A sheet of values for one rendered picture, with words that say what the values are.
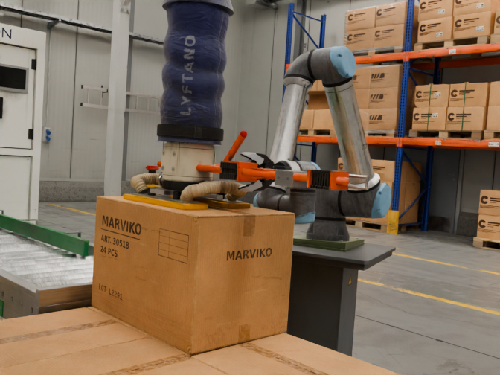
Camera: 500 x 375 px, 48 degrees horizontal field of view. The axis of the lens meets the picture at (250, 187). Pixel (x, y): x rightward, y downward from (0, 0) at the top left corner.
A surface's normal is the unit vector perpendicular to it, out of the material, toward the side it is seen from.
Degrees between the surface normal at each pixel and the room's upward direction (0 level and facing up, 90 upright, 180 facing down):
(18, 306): 90
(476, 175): 90
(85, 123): 90
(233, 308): 90
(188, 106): 75
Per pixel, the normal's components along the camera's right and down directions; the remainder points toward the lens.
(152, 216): -0.73, -0.01
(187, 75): 0.12, -0.24
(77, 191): 0.68, 0.08
